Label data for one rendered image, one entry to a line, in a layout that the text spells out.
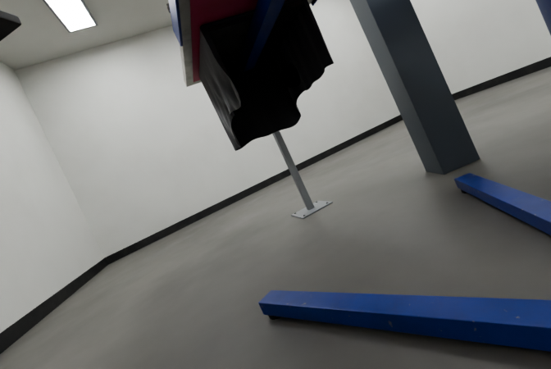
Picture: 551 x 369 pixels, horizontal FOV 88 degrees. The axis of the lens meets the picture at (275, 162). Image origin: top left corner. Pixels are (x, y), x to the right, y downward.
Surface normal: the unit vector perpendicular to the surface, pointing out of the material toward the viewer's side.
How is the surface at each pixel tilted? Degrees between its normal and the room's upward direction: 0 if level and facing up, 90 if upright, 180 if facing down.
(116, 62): 90
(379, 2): 90
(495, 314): 0
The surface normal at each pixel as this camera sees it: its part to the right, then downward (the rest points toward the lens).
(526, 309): -0.42, -0.91
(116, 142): 0.26, -0.10
